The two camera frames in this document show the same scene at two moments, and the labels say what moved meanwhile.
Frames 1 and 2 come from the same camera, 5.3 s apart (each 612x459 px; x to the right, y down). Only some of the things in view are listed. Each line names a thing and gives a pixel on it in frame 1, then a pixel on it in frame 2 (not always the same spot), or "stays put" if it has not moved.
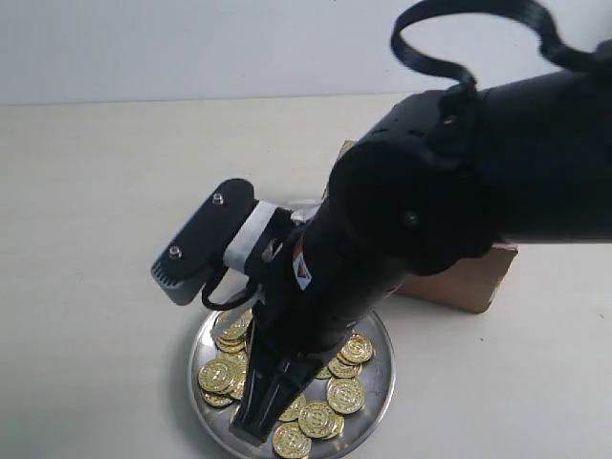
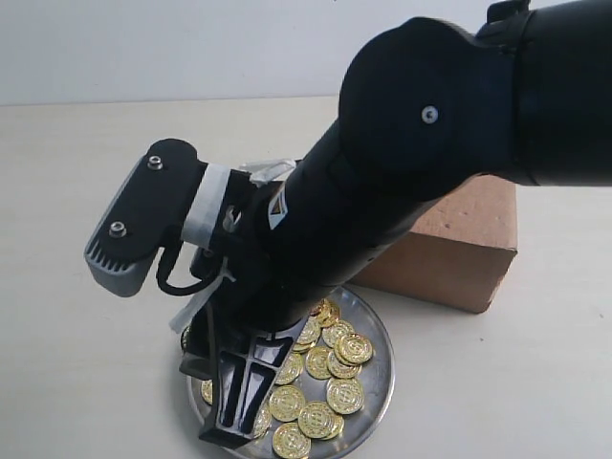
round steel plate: [338, 414] stays put
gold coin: [345, 395] stays put
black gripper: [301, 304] → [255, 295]
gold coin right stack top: [356, 349] stays put
